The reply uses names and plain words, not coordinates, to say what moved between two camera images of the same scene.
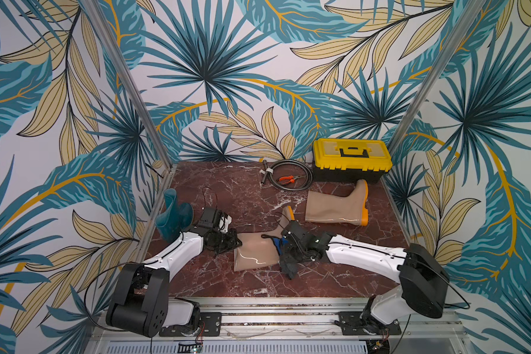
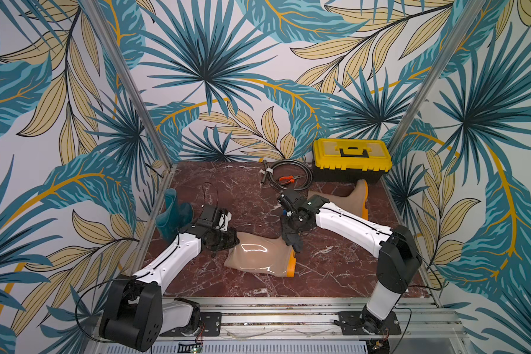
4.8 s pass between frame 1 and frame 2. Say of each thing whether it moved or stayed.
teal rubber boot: stayed
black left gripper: stayed
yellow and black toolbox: stayed
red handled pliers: stayed
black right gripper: moved
